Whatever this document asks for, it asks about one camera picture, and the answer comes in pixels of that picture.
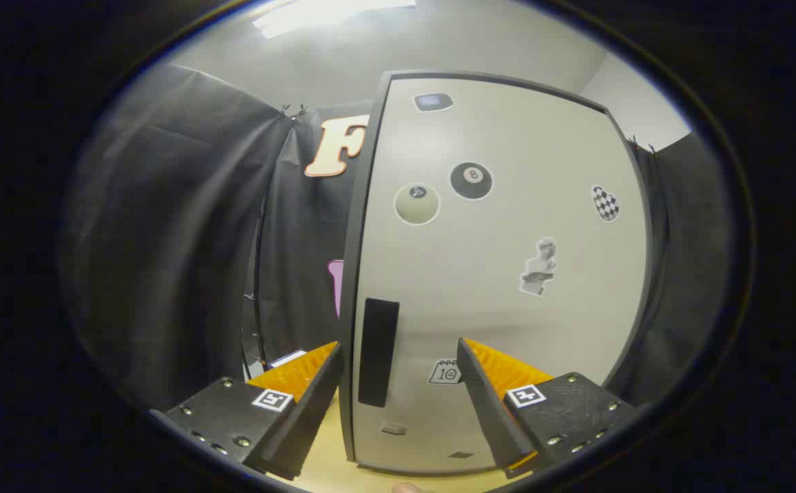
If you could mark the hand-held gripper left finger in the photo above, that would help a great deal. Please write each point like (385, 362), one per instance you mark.
(309, 424)

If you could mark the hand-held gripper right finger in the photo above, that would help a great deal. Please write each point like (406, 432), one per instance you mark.
(490, 411)

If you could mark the dark grey cabinet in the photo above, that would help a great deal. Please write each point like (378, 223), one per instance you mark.
(350, 287)

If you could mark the black backdrop cloth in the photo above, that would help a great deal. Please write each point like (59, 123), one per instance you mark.
(165, 239)

